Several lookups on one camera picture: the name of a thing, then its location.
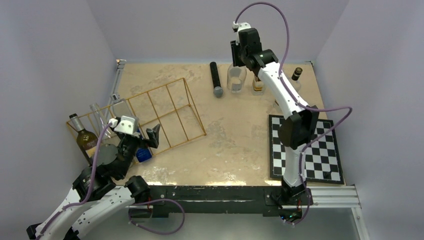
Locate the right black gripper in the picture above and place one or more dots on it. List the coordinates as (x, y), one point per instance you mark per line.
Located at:
(234, 47)

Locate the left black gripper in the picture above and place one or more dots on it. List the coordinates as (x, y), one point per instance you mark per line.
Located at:
(152, 134)

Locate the blue square bottle silver cap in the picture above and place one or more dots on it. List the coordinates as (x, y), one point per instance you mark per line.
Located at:
(143, 153)

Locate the clear round glass bottle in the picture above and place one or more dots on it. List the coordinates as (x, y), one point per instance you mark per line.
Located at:
(236, 76)

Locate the clear bottle dark label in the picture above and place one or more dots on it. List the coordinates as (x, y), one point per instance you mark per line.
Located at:
(119, 108)

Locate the clear bottle round emblem label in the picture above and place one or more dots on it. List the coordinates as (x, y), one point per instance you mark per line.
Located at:
(258, 87)

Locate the clear square bottle gold label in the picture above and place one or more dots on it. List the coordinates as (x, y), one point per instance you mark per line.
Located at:
(296, 79)

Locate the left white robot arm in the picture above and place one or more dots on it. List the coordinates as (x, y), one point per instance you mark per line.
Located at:
(94, 194)

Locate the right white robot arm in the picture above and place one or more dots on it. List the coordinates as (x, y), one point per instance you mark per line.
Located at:
(300, 119)

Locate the green wine bottle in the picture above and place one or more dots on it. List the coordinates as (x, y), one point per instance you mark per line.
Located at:
(86, 140)

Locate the black handheld microphone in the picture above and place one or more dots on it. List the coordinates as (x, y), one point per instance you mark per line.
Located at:
(217, 88)

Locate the black white chessboard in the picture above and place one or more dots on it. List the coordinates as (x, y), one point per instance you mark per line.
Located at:
(322, 158)

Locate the gold wire wine rack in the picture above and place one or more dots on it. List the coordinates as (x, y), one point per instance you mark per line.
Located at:
(173, 107)

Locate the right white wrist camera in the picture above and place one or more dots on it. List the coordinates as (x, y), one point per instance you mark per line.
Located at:
(239, 26)

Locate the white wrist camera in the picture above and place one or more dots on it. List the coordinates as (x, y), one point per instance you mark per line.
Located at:
(127, 125)
(239, 26)

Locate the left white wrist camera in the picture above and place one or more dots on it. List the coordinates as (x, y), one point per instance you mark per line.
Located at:
(127, 125)

